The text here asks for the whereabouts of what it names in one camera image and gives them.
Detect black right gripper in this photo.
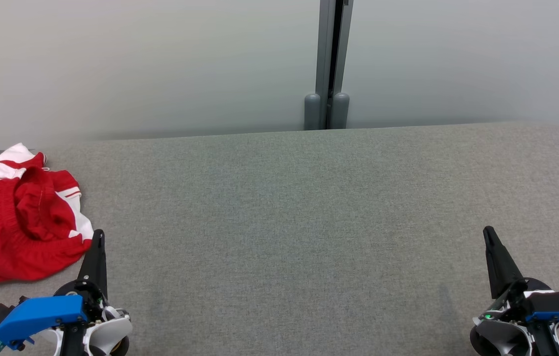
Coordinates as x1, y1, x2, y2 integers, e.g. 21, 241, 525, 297
483, 226, 553, 318

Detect grey partition post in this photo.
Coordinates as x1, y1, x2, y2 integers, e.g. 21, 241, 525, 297
304, 0, 354, 131

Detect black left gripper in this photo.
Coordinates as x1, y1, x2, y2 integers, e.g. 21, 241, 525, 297
54, 229, 109, 322

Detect red shorts with white band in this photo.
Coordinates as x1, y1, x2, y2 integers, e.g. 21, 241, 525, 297
0, 143, 94, 290

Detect grey fabric sofa surface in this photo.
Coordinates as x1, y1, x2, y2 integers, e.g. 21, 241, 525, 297
0, 121, 559, 356

